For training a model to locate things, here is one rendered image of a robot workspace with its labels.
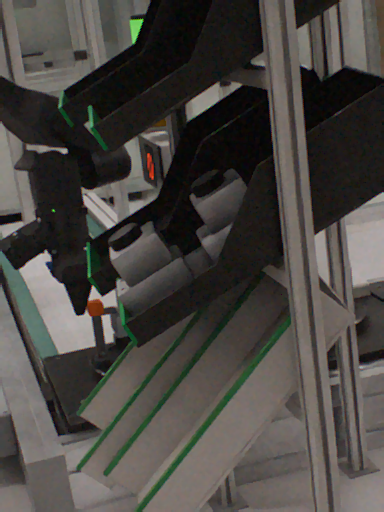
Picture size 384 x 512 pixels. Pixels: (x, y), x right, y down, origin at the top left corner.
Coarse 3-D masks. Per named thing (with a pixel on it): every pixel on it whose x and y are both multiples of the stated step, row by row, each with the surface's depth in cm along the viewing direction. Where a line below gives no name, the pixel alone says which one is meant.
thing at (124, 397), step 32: (192, 320) 94; (128, 352) 108; (160, 352) 108; (192, 352) 95; (128, 384) 109; (160, 384) 96; (96, 416) 109; (128, 416) 96; (96, 448) 96; (96, 480) 97
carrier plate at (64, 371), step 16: (80, 352) 140; (48, 368) 136; (64, 368) 135; (80, 368) 134; (64, 384) 130; (80, 384) 129; (64, 400) 125; (80, 400) 124; (64, 416) 122; (80, 416) 119
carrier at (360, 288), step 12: (360, 288) 147; (360, 300) 146; (372, 300) 145; (360, 312) 135; (372, 312) 141; (360, 324) 133; (372, 324) 136; (360, 336) 132; (372, 336) 132; (360, 348) 129; (372, 348) 128; (336, 360) 126; (360, 360) 127
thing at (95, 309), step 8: (88, 304) 127; (96, 304) 127; (88, 312) 127; (96, 312) 127; (104, 312) 127; (112, 312) 128; (96, 320) 127; (96, 328) 128; (96, 336) 128; (96, 344) 129; (104, 344) 129; (104, 352) 129
